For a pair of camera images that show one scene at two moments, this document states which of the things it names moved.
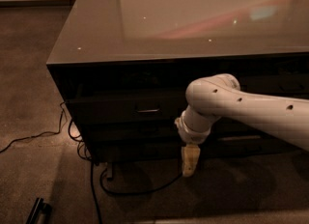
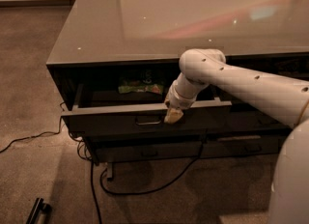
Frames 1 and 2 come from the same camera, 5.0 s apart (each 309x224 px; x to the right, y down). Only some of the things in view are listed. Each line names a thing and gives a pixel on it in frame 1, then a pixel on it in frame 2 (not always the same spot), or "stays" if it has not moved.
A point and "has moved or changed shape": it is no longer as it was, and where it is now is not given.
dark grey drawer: (112, 152) stays
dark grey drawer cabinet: (132, 46) stays
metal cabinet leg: (109, 171) stays
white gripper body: (189, 133) → (176, 98)
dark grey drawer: (127, 110) has moved or changed shape
